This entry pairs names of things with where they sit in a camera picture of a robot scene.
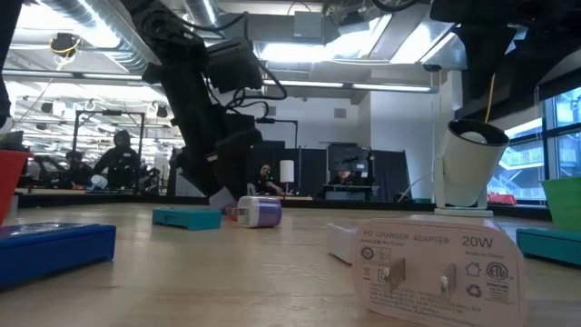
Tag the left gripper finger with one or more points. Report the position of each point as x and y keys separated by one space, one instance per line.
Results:
x=202 y=175
x=233 y=172

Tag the grey multi-port charger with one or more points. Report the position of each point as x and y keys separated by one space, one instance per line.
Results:
x=222 y=201

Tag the red charger adapter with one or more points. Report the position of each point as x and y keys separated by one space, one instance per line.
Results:
x=232 y=215

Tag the teal box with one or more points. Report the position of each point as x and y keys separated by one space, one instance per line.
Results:
x=186 y=219
x=549 y=245

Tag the purple white charger adapter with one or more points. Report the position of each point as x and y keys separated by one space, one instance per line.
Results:
x=263 y=212

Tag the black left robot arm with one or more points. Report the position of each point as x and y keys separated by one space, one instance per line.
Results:
x=181 y=91

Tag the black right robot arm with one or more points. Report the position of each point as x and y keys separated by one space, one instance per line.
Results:
x=485 y=54

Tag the dark office desk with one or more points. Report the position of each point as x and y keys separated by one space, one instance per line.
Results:
x=349 y=193

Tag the grey cloth cover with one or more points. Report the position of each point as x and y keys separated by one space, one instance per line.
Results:
x=184 y=187

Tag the person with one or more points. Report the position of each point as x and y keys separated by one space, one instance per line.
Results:
x=119 y=163
x=77 y=172
x=264 y=181

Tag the white table lamp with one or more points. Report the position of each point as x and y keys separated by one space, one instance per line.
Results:
x=287 y=170

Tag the black partition screen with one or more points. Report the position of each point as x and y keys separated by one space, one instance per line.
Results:
x=313 y=168

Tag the pale blue cup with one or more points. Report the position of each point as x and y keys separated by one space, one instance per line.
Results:
x=99 y=181

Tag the black monitor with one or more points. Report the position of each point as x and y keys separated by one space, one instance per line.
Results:
x=348 y=159

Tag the black curtain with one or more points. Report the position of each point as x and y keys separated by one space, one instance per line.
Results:
x=390 y=170

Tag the blue flat box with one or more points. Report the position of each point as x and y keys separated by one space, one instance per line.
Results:
x=54 y=254

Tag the long ceiling light strip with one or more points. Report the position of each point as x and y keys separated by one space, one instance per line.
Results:
x=390 y=86

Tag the red plastic basket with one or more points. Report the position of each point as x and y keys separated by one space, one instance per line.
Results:
x=11 y=181

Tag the white 20W charger adapter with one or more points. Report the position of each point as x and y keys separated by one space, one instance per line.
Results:
x=431 y=254

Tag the red bag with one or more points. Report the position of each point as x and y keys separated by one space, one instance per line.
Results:
x=501 y=200

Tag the green plastic basket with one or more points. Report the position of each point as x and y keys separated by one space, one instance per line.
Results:
x=565 y=204

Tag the black gantry frame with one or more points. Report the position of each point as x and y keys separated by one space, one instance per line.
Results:
x=272 y=121
x=111 y=112

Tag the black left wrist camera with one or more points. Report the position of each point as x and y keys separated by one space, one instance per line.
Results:
x=233 y=66

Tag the dome security camera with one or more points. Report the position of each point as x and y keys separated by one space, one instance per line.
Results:
x=431 y=67

